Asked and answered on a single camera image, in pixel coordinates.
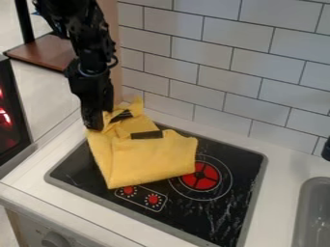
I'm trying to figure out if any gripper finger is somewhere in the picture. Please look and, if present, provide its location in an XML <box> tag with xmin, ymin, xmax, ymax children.
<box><xmin>79</xmin><ymin>107</ymin><xmax>106</xmax><ymax>132</ymax></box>

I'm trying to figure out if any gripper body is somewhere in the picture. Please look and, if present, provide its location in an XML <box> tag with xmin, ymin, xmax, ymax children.
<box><xmin>63</xmin><ymin>58</ymin><xmax>117</xmax><ymax>114</ymax></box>

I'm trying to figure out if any yellow cloth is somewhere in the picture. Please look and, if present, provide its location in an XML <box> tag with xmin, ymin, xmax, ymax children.
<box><xmin>85</xmin><ymin>96</ymin><xmax>201</xmax><ymax>190</ymax></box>

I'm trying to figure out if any toy stove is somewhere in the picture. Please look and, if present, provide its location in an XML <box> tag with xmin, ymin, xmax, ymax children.
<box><xmin>43</xmin><ymin>122</ymin><xmax>270</xmax><ymax>247</ymax></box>

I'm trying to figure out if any black tap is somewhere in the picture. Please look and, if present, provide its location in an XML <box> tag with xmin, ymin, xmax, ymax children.
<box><xmin>319</xmin><ymin>135</ymin><xmax>330</xmax><ymax>162</ymax></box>

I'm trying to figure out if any toy sink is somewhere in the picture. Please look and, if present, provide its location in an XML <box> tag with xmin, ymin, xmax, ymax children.
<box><xmin>289</xmin><ymin>176</ymin><xmax>330</xmax><ymax>247</ymax></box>

